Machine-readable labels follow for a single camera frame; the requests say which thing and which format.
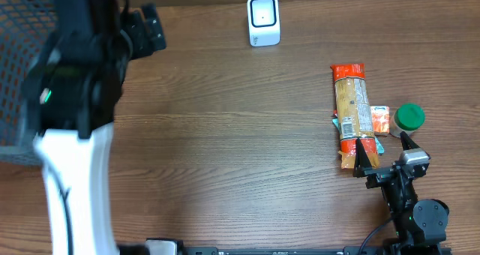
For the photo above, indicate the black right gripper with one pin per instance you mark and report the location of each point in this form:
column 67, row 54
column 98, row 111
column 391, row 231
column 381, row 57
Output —
column 385, row 172

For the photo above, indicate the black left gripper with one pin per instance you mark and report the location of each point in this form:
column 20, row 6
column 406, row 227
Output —
column 146, row 31

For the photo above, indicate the teal orange snack packet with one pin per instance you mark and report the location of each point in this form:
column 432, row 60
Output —
column 379, row 146

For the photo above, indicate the small orange tissue pack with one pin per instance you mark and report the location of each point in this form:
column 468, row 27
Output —
column 380, row 119

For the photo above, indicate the green lid jar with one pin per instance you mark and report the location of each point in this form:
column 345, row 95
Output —
column 407, row 118

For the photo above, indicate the long orange pasta packet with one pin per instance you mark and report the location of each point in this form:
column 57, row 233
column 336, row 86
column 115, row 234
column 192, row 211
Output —
column 353, row 114

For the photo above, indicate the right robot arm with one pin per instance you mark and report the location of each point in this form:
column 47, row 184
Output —
column 420, row 225

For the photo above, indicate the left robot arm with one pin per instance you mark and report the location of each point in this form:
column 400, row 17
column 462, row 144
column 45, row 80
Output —
column 70, row 96

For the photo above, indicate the white barcode scanner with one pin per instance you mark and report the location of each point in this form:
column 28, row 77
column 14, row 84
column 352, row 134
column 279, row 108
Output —
column 264, row 24

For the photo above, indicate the grey plastic mesh basket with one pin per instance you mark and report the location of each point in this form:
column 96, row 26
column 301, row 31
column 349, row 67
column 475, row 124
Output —
column 25, row 25

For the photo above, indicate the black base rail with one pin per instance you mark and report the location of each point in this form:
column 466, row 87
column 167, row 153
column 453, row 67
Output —
column 348, row 250

